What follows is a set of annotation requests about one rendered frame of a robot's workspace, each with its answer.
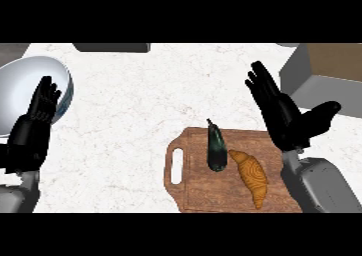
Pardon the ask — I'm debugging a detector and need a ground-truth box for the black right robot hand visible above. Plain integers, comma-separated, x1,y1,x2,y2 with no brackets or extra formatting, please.
244,60,342,153

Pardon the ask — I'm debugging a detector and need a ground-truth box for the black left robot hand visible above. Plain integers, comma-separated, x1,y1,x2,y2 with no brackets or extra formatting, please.
0,75,63,175

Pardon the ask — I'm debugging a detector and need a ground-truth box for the grey cardboard box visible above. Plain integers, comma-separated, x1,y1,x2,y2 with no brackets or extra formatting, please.
279,43,362,120

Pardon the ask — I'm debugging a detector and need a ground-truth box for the golden brown croissant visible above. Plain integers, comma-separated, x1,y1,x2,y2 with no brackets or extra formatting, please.
227,149,269,210

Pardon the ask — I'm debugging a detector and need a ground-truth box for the brown wooden cutting board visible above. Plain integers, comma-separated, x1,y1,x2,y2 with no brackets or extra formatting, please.
162,126,304,214

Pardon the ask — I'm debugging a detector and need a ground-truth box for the white round bowl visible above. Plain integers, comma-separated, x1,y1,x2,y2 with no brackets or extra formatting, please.
0,55,75,136

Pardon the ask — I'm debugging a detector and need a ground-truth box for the dark green eggplant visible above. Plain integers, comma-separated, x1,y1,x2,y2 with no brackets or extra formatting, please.
205,118,229,173

